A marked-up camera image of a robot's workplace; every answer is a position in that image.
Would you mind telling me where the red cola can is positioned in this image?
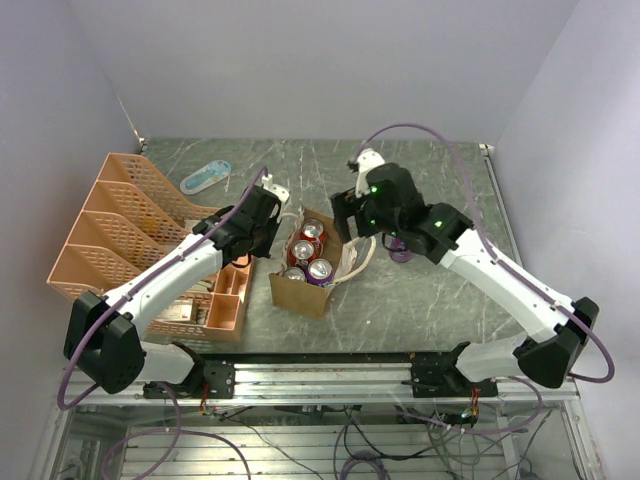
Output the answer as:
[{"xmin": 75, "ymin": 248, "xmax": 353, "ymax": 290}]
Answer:
[
  {"xmin": 288, "ymin": 239, "xmax": 317, "ymax": 268},
  {"xmin": 299, "ymin": 218, "xmax": 326, "ymax": 245}
]

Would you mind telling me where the purple soda can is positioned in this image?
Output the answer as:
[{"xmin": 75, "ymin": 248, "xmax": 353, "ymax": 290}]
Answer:
[
  {"xmin": 282, "ymin": 266, "xmax": 307, "ymax": 282},
  {"xmin": 306, "ymin": 258, "xmax": 334, "ymax": 287},
  {"xmin": 389, "ymin": 238, "xmax": 413, "ymax": 264}
]

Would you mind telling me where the printed canvas burlap bag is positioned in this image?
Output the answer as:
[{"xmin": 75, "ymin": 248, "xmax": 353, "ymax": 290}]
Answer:
[{"xmin": 269, "ymin": 207, "xmax": 377, "ymax": 319}]

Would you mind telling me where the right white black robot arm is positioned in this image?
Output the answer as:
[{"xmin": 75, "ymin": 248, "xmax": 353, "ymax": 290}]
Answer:
[{"xmin": 331, "ymin": 150, "xmax": 599, "ymax": 396}]

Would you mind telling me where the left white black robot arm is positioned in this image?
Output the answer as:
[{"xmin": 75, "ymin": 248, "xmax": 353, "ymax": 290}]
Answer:
[{"xmin": 63, "ymin": 182, "xmax": 290, "ymax": 397}]

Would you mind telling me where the blue white oval package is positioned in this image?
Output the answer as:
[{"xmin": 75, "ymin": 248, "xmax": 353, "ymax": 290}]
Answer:
[{"xmin": 179, "ymin": 160, "xmax": 232, "ymax": 195}]

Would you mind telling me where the red white printed box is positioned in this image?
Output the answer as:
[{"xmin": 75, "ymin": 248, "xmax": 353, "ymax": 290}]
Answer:
[{"xmin": 156, "ymin": 299, "xmax": 198, "ymax": 323}]

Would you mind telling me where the orange plastic desk organizer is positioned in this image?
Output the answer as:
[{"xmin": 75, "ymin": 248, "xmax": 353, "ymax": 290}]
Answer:
[{"xmin": 47, "ymin": 153, "xmax": 252, "ymax": 343}]

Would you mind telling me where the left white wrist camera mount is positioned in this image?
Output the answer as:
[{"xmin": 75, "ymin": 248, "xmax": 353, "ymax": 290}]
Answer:
[{"xmin": 261, "ymin": 174, "xmax": 291, "ymax": 207}]

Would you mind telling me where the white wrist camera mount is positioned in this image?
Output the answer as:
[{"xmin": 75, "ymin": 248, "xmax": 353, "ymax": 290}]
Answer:
[
  {"xmin": 347, "ymin": 148, "xmax": 385, "ymax": 198},
  {"xmin": 261, "ymin": 174, "xmax": 291, "ymax": 207}
]

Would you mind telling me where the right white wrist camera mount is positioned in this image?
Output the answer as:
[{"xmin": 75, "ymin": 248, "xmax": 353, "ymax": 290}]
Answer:
[{"xmin": 347, "ymin": 148, "xmax": 385, "ymax": 198}]

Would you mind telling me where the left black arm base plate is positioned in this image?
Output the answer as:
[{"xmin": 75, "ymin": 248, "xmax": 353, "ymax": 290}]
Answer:
[{"xmin": 168, "ymin": 356, "xmax": 236, "ymax": 399}]

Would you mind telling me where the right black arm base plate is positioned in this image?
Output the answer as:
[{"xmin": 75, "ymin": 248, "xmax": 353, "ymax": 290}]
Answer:
[{"xmin": 402, "ymin": 342, "xmax": 498, "ymax": 399}]

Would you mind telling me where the aluminium mounting rail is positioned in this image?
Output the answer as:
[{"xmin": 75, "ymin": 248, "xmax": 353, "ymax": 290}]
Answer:
[{"xmin": 64, "ymin": 363, "xmax": 580, "ymax": 407}]

